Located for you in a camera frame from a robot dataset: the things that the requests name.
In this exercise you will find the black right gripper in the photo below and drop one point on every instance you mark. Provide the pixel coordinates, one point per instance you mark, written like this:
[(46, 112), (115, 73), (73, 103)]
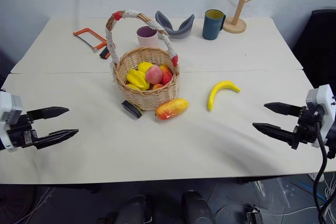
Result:
[(307, 129)]

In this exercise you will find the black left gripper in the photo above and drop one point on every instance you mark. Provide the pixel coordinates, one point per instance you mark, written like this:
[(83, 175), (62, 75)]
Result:
[(22, 137)]

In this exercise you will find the yellow star fruit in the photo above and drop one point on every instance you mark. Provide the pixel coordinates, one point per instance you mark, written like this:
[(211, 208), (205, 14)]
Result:
[(137, 79)]

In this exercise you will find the small orange fruit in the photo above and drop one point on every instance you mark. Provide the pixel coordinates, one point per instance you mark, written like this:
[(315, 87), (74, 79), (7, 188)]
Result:
[(158, 86)]

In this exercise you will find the yellow banana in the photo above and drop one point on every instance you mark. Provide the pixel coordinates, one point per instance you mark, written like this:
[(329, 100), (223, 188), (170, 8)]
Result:
[(214, 94)]

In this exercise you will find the black yellow eraser block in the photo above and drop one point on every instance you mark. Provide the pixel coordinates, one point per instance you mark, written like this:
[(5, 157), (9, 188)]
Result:
[(131, 109)]

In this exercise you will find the orange hacksaw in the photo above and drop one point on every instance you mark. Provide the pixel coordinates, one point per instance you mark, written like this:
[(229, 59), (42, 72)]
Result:
[(92, 41)]

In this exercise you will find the small black device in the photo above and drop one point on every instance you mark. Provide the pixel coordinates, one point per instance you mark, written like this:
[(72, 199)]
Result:
[(254, 216)]

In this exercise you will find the wooden mug tree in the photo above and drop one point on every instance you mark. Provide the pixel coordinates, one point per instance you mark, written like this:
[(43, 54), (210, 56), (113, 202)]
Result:
[(237, 22)]

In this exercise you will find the orange yellow mango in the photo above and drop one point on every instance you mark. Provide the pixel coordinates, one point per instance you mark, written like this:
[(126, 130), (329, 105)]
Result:
[(172, 108)]

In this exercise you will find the yellow lemon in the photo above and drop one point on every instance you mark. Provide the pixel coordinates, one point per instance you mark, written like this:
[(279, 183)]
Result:
[(144, 66)]

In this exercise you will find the pink peach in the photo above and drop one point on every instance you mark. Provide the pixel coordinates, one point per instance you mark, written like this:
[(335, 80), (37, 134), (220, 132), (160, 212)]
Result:
[(154, 74)]

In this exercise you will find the dark blue mug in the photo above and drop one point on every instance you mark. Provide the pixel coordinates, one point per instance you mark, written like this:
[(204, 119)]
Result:
[(211, 26)]

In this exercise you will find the red yellow apple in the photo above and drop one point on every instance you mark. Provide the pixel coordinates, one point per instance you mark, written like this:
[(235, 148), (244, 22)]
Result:
[(167, 75)]

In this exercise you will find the pink cup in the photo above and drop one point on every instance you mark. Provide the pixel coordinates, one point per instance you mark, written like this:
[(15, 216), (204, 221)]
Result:
[(147, 37)]

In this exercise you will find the grey curved bowl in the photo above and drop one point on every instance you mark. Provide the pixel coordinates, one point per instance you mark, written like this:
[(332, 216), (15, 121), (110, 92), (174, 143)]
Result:
[(174, 31)]

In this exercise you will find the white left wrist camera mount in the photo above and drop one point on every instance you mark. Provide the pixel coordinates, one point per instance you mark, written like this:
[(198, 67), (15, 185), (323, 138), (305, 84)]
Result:
[(9, 106)]

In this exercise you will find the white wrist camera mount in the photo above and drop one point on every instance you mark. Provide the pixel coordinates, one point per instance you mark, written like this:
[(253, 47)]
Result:
[(324, 100), (9, 106)]

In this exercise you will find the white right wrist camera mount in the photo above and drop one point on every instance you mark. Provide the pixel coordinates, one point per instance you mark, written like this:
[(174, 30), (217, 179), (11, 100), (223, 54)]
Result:
[(324, 100)]

